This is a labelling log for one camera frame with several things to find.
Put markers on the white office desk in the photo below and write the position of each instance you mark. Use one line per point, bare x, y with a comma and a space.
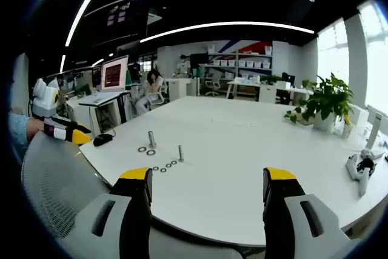
242, 82

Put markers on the white standing desk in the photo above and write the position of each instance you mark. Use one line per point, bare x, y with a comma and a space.
97, 98

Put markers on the white upright box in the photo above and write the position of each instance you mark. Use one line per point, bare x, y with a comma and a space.
374, 131

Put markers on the hanging dark display screen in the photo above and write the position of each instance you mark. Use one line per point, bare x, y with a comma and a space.
121, 13

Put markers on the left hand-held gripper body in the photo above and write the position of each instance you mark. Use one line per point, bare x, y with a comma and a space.
45, 101

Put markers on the small black monitor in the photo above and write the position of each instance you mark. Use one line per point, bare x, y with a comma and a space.
199, 59

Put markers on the small steel threaded stud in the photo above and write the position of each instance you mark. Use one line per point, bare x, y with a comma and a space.
181, 153

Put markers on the white low cabinet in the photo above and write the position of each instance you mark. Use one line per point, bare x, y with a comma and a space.
179, 89

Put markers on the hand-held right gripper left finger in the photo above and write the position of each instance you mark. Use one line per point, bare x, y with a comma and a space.
133, 210

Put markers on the white office chair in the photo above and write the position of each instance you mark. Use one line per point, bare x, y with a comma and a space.
159, 98

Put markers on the person's left hand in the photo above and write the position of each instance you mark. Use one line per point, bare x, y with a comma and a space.
34, 127

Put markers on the large steel washer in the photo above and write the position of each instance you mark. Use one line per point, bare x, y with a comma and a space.
139, 149
147, 152

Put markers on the grey swivel chair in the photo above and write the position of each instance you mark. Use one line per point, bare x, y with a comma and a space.
213, 84

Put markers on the white framed computer monitor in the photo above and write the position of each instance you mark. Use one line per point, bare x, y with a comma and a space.
114, 72

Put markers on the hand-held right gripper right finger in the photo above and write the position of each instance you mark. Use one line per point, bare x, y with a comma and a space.
279, 210

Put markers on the row of white storage bins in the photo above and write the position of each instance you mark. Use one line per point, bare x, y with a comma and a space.
242, 63

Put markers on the grey mesh office chair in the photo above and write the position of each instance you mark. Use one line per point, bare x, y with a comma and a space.
54, 186

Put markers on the white handheld controller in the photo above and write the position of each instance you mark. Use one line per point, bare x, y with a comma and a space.
360, 177

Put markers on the metal shelving unit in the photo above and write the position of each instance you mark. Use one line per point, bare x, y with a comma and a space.
236, 68

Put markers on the large steel threaded stud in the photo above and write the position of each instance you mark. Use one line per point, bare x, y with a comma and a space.
151, 138

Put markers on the long ceiling light strip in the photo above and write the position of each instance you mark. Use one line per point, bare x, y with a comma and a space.
227, 24
86, 1

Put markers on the potted green plant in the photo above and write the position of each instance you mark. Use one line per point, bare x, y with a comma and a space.
329, 95

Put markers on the black computer mouse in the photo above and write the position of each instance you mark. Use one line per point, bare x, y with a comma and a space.
102, 140

